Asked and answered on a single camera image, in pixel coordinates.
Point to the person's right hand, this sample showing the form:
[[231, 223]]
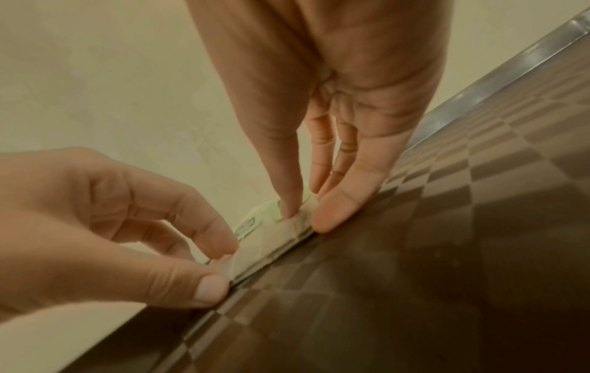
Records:
[[322, 54]]

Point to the person's left hand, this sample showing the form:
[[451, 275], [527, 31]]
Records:
[[92, 226]]

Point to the green tag tea bag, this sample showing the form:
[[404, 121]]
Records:
[[258, 251], [302, 222]]

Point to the brown plastic tray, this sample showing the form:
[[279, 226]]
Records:
[[415, 273]]

